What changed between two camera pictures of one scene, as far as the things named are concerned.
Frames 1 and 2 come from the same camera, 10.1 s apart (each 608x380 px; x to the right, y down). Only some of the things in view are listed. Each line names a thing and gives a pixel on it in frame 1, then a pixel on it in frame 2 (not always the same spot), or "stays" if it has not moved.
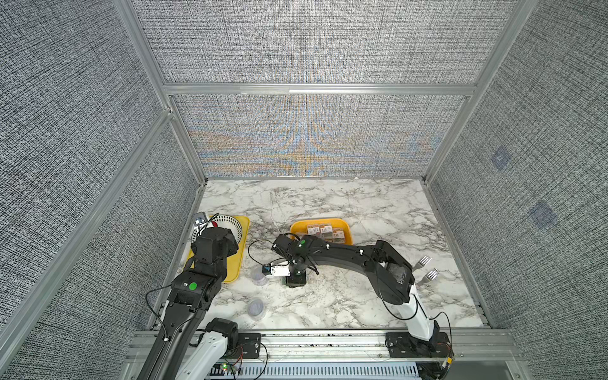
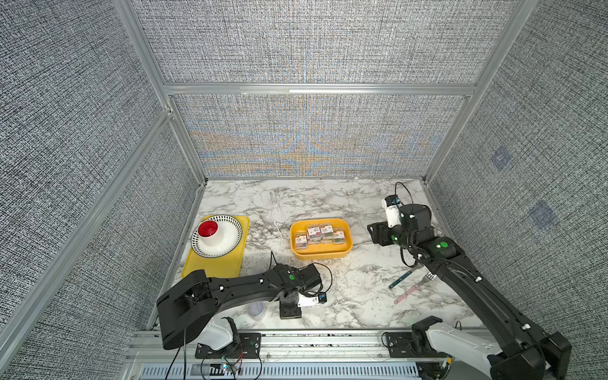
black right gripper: (294, 282) -> (381, 229)
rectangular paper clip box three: (326, 229) stays
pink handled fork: (429, 276) stays
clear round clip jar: (256, 308) stays
